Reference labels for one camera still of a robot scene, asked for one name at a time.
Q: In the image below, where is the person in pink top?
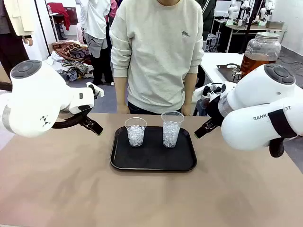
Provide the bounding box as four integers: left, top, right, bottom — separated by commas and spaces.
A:
107, 0, 119, 24

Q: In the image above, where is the person's left hand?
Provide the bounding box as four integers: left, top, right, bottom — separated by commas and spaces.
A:
180, 103, 192, 116

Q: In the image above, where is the black clothes rack pole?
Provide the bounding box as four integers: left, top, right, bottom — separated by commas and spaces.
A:
35, 0, 52, 57

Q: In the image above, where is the person's left forearm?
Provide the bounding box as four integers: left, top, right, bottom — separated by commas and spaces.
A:
183, 72, 196, 106

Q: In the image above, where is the person in dark jacket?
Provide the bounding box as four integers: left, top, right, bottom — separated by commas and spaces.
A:
196, 0, 216, 88

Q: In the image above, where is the person's right forearm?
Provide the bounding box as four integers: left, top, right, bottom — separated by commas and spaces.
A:
114, 76, 130, 106

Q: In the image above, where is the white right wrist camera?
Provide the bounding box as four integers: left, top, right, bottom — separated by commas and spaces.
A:
202, 82, 228, 99

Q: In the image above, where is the pile of patterned clothes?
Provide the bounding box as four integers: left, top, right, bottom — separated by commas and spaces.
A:
46, 41, 94, 82

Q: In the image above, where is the short clear iced cup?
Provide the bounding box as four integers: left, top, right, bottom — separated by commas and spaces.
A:
125, 117, 148, 148

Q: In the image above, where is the person in cream sweatshirt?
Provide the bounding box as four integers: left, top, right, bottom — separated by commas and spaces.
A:
109, 0, 205, 114

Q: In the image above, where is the red hanging garment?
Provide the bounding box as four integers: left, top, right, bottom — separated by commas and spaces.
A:
47, 2, 71, 31

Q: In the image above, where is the person in white shirt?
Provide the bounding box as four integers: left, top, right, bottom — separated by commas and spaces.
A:
79, 0, 115, 86

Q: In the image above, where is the wooden workbench with black frame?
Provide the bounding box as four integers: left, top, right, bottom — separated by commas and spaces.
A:
213, 18, 288, 53

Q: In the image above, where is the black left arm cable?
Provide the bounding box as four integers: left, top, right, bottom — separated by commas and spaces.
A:
51, 113, 83, 130

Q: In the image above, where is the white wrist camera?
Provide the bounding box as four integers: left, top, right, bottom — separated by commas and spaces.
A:
202, 82, 228, 99
86, 81, 105, 98

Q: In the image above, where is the white side table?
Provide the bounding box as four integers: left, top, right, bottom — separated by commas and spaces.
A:
200, 52, 249, 84

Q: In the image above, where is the glass tea dispenser jar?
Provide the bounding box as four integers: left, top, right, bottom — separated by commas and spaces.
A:
239, 32, 282, 80

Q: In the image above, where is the white computer case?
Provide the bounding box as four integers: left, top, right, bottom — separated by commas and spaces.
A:
204, 33, 218, 52

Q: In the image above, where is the black plastic serving tray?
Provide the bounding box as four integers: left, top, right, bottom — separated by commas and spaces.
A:
110, 126, 197, 172

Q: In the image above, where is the brown framed board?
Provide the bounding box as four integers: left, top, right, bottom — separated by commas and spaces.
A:
63, 7, 79, 26

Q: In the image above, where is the dark rectangular metal tray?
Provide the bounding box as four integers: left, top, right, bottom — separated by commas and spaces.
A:
216, 63, 246, 83

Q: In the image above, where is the black slanted pole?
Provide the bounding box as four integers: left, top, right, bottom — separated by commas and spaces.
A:
238, 0, 264, 54

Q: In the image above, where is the person's right hand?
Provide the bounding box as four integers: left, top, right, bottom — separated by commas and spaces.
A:
116, 103, 131, 115

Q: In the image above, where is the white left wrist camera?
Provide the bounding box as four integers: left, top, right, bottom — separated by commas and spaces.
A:
86, 81, 105, 98

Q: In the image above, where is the grey metal box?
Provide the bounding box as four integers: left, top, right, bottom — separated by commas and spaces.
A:
266, 20, 285, 30

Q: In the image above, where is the tall clear plastic cup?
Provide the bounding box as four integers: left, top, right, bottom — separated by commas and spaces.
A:
161, 111, 185, 149

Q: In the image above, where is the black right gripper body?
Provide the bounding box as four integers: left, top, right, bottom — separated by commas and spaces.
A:
207, 96, 225, 123

